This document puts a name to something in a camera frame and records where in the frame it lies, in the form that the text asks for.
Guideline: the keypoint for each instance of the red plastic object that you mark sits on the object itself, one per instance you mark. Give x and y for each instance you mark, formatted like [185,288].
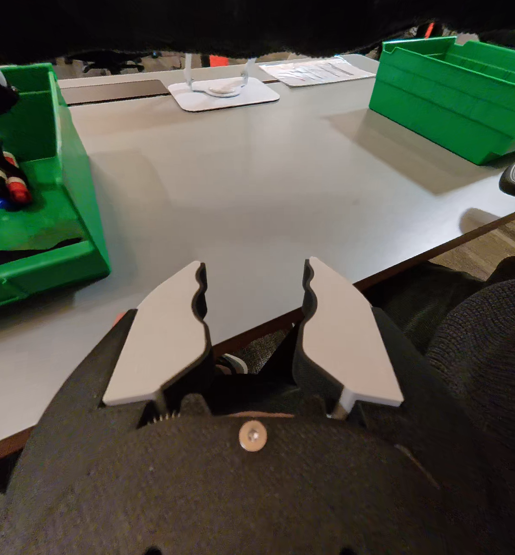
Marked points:
[218,60]

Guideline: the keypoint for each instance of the person's dark trouser leg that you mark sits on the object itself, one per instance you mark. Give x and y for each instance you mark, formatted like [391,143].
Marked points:
[405,299]

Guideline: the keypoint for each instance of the green plastic bin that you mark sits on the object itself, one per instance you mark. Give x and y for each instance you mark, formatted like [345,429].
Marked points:
[435,108]
[71,173]

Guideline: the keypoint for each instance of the person's torso in black sweater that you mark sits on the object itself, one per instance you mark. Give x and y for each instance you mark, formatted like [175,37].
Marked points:
[491,347]

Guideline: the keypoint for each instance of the black office chair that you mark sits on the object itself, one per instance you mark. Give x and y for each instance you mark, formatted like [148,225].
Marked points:
[110,65]

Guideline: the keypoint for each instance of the person's grey sneaker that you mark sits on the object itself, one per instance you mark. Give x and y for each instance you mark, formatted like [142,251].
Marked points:
[235,364]

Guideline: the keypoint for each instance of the red dry erase marker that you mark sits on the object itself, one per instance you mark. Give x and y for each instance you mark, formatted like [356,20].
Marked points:
[19,193]

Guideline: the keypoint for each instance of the white flat stand base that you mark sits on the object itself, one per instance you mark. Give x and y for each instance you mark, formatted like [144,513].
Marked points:
[248,95]

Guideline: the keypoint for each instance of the clear stand bracket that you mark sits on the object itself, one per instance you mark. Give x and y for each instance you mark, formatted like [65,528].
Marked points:
[189,73]

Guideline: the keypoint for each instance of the grey desk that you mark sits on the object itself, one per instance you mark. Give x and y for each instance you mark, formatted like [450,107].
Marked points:
[240,173]

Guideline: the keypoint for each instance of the laminated paper sheet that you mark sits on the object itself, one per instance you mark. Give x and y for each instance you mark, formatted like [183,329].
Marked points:
[318,71]

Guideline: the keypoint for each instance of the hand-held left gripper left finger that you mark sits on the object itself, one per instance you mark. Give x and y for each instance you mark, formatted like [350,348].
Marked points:
[162,338]

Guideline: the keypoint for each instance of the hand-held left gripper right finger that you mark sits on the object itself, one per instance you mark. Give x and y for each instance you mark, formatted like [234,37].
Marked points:
[348,342]

